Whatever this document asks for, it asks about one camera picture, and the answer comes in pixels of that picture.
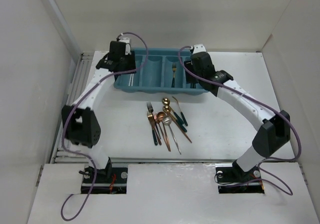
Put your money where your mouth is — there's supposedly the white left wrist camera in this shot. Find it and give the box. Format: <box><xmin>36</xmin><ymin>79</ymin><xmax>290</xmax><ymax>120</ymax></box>
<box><xmin>116</xmin><ymin>35</ymin><xmax>131</xmax><ymax>44</ymax></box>

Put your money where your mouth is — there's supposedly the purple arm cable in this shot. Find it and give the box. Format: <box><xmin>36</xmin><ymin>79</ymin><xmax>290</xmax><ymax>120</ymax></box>
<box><xmin>60</xmin><ymin>31</ymin><xmax>150</xmax><ymax>221</ymax></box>
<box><xmin>177</xmin><ymin>45</ymin><xmax>302</xmax><ymax>196</ymax></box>

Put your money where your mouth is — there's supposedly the gold spoon upper green handle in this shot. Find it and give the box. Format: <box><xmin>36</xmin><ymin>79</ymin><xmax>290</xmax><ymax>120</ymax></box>
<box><xmin>161</xmin><ymin>97</ymin><xmax>187</xmax><ymax>133</ymax></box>

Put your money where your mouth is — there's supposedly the copper slotted spoon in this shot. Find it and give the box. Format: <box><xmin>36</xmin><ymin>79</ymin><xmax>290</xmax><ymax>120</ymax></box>
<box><xmin>156</xmin><ymin>111</ymin><xmax>171</xmax><ymax>152</ymax></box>

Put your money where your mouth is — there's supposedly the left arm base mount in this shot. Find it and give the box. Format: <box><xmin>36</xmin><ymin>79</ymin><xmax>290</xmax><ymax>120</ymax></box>
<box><xmin>78</xmin><ymin>160</ymin><xmax>129</xmax><ymax>195</ymax></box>

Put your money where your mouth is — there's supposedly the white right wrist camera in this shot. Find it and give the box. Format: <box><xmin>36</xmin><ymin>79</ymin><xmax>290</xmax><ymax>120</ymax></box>
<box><xmin>190</xmin><ymin>44</ymin><xmax>207</xmax><ymax>54</ymax></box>

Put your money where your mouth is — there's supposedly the aluminium rail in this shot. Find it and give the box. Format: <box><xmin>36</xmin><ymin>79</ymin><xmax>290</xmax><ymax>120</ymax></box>
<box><xmin>47</xmin><ymin>52</ymin><xmax>94</xmax><ymax>164</ymax></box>
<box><xmin>110</xmin><ymin>157</ymin><xmax>234</xmax><ymax>164</ymax></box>

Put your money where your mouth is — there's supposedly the aluminium rail front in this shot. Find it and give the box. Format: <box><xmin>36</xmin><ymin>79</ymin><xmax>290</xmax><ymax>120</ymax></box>
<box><xmin>110</xmin><ymin>157</ymin><xmax>234</xmax><ymax>164</ymax></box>

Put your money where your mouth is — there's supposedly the rose gold spoon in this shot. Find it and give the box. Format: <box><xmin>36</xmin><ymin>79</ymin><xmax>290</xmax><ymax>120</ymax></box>
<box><xmin>152</xmin><ymin>113</ymin><xmax>162</xmax><ymax>140</ymax></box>

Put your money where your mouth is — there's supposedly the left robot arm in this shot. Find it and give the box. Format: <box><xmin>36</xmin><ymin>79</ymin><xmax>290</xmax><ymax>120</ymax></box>
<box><xmin>61</xmin><ymin>37</ymin><xmax>137</xmax><ymax>183</ymax></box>

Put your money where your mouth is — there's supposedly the silver slotted spoon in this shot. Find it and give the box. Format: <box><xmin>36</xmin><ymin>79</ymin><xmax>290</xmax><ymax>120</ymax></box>
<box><xmin>162</xmin><ymin>115</ymin><xmax>182</xmax><ymax>155</ymax></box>

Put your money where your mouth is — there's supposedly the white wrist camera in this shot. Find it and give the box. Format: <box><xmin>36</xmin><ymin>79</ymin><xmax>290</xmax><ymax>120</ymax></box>
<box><xmin>116</xmin><ymin>35</ymin><xmax>131</xmax><ymax>44</ymax></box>
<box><xmin>190</xmin><ymin>44</ymin><xmax>207</xmax><ymax>54</ymax></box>

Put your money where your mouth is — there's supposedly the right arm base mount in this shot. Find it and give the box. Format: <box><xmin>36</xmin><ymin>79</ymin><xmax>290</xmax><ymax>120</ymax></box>
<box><xmin>214</xmin><ymin>166</ymin><xmax>265</xmax><ymax>194</ymax></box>

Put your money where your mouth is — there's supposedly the rose gold fork green handle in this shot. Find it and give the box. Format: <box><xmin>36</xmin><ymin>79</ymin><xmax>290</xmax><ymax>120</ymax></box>
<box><xmin>146</xmin><ymin>111</ymin><xmax>160</xmax><ymax>146</ymax></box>

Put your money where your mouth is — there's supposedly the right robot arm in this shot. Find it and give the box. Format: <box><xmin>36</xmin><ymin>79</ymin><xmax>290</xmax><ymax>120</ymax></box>
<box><xmin>190</xmin><ymin>50</ymin><xmax>291</xmax><ymax>181</ymax></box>

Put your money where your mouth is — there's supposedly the aluminium rail left side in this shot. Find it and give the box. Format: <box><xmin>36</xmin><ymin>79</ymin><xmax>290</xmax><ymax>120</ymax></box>
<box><xmin>47</xmin><ymin>52</ymin><xmax>94</xmax><ymax>164</ymax></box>

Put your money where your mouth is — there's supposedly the blue plastic cutlery tray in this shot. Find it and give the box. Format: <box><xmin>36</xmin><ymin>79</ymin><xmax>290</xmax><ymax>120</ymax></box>
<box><xmin>113</xmin><ymin>47</ymin><xmax>207</xmax><ymax>96</ymax></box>

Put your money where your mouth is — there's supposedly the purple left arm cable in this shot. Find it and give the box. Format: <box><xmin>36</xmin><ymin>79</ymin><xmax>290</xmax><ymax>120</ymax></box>
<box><xmin>60</xmin><ymin>31</ymin><xmax>150</xmax><ymax>221</ymax></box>

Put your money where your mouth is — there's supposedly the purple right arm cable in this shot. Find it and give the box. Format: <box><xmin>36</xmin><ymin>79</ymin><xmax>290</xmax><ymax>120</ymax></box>
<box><xmin>177</xmin><ymin>45</ymin><xmax>302</xmax><ymax>196</ymax></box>

